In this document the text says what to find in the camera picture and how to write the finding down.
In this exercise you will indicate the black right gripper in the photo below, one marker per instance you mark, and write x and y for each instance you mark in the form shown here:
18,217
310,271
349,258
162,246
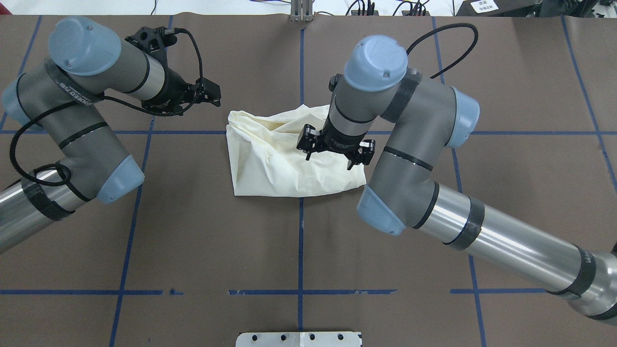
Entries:
341,139

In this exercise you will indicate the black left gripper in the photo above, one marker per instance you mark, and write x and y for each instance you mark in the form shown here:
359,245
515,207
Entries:
171,90

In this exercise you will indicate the cream long-sleeve cat shirt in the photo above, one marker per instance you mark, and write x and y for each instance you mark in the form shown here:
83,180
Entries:
264,159

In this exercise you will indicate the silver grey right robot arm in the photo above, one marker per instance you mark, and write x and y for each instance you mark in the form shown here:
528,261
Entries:
429,116

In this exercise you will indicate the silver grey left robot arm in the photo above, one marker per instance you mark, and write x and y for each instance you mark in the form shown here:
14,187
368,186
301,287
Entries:
88,63

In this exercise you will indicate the aluminium post base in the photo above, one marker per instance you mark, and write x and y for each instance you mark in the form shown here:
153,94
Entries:
301,10

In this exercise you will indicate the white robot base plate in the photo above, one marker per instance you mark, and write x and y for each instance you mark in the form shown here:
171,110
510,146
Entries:
300,339

